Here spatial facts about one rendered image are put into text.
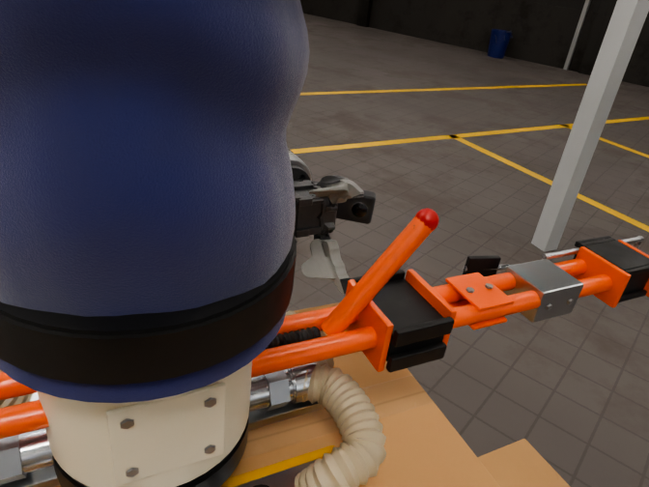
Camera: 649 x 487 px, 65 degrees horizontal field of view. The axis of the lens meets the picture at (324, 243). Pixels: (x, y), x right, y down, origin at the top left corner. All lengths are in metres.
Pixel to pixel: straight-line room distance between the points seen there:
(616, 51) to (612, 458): 2.09
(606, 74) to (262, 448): 3.06
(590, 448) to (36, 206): 2.27
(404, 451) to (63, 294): 0.41
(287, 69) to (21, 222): 0.16
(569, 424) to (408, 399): 1.83
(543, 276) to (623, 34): 2.76
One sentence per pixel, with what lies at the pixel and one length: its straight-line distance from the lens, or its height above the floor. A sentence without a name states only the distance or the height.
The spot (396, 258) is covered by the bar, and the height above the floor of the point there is 1.33.
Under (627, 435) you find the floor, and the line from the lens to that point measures 2.55.
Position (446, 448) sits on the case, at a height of 1.12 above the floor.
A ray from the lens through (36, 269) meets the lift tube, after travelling 0.31.
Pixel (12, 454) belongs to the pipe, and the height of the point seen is 1.20.
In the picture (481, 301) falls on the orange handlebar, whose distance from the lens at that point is 0.59.
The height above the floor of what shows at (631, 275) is 1.26.
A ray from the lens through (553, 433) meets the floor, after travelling 2.38.
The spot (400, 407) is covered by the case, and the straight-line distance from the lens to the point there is 0.64.
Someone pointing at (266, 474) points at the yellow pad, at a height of 1.13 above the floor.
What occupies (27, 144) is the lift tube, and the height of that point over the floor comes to 1.48.
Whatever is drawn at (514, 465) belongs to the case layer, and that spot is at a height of 0.54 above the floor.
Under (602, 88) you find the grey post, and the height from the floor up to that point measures 1.07.
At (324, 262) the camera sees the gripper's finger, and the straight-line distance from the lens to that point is 0.73.
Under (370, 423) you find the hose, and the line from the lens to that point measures 0.50.
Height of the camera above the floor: 1.57
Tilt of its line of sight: 30 degrees down
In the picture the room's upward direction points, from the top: 7 degrees clockwise
